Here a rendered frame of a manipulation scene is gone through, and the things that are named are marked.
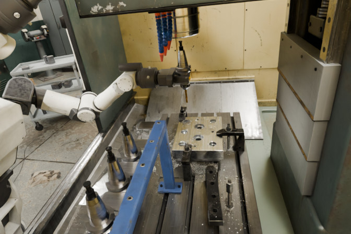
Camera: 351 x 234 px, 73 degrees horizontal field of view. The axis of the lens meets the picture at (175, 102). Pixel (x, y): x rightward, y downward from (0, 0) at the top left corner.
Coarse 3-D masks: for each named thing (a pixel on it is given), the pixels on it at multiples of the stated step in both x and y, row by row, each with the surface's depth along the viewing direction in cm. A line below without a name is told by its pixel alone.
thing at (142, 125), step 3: (138, 123) 87; (141, 123) 87; (144, 123) 86; (147, 123) 86; (150, 123) 86; (153, 123) 86; (138, 126) 85; (141, 126) 85; (144, 126) 84; (147, 126) 84; (150, 126) 84; (138, 129) 84; (141, 129) 83; (144, 129) 83; (147, 129) 83; (150, 129) 83
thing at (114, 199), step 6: (108, 192) 59; (114, 192) 58; (120, 192) 58; (102, 198) 57; (108, 198) 57; (114, 198) 57; (120, 198) 57; (108, 204) 55; (114, 204) 55; (120, 204) 55; (114, 210) 54
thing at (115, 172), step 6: (108, 162) 57; (114, 162) 57; (108, 168) 58; (114, 168) 57; (120, 168) 59; (108, 174) 59; (114, 174) 58; (120, 174) 59; (114, 180) 58; (120, 180) 59
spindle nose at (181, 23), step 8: (184, 8) 79; (192, 8) 80; (176, 16) 79; (184, 16) 80; (192, 16) 81; (176, 24) 81; (184, 24) 81; (192, 24) 82; (200, 24) 86; (176, 32) 82; (184, 32) 82; (192, 32) 83
